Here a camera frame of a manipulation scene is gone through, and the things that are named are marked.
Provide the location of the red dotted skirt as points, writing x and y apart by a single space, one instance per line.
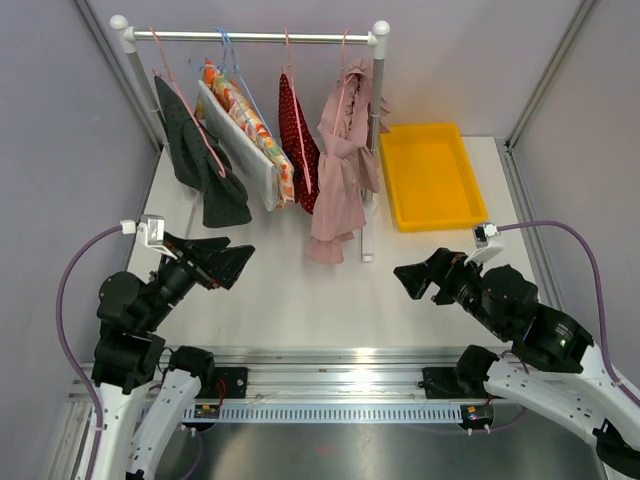
291 147

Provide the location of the blue wire hanger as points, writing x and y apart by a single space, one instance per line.
250 100
207 68

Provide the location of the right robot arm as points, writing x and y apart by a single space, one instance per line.
578 392

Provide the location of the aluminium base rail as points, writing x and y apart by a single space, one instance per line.
334 375

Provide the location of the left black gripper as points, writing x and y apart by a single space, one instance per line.
212 261

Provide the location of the orange floral skirt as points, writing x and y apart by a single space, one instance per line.
242 112

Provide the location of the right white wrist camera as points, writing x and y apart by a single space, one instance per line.
488 242

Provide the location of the white skirt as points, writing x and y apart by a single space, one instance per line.
253 163

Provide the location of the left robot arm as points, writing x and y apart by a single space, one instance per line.
132 439

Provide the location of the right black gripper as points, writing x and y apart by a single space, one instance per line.
444 268

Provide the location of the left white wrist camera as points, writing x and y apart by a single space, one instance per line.
150 232

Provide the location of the dusty pink ruffled skirt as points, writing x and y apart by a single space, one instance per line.
346 166

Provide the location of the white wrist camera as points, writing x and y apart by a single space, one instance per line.
150 232
488 242

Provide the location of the dark grey dotted skirt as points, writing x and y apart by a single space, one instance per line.
200 163

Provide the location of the yellow plastic bin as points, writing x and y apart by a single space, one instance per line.
429 179

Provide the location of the white slotted cable duct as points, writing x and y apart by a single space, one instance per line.
283 413

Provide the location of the pink wire hanger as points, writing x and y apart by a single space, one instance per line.
173 82
296 110
342 82

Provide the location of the white metal clothes rack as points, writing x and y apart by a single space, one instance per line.
376 39

